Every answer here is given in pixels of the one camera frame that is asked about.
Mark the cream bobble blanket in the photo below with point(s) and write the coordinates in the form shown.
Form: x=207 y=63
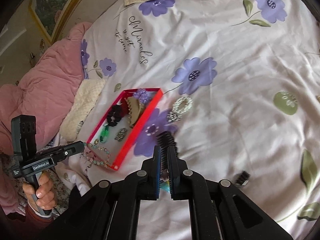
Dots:
x=85 y=99

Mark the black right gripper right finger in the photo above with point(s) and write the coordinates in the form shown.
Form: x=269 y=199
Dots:
x=176 y=166

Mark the person's left hand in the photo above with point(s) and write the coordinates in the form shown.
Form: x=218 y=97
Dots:
x=44 y=197

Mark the red shallow jewelry box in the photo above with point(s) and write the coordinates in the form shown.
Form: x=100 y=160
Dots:
x=122 y=137

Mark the gold framed picture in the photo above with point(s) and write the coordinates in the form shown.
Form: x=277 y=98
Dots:
x=52 y=15

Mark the black hair comb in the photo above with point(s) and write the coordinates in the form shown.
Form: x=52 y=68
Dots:
x=164 y=141

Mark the pink quilted comforter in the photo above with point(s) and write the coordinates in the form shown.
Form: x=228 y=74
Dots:
x=47 y=91

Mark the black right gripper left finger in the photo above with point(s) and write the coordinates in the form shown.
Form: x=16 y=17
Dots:
x=151 y=184

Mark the black scrunchie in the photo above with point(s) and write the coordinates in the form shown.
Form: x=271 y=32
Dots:
x=115 y=115

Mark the beige hair claw clip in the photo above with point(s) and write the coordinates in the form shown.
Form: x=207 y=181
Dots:
x=136 y=109

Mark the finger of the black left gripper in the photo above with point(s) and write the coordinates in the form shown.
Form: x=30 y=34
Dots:
x=77 y=146

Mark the red velvet bow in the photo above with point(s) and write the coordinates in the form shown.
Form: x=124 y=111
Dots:
x=124 y=106

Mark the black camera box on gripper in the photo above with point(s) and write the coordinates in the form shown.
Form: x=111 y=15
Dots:
x=23 y=131

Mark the white floral bedsheet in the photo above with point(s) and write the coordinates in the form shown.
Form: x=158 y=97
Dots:
x=240 y=82

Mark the purple flower hair accessory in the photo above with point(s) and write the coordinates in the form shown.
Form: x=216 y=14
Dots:
x=143 y=96

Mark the small black hair clip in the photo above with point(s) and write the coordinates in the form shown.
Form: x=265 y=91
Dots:
x=242 y=179

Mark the green beaded hair clip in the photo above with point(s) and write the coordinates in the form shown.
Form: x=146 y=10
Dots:
x=104 y=133

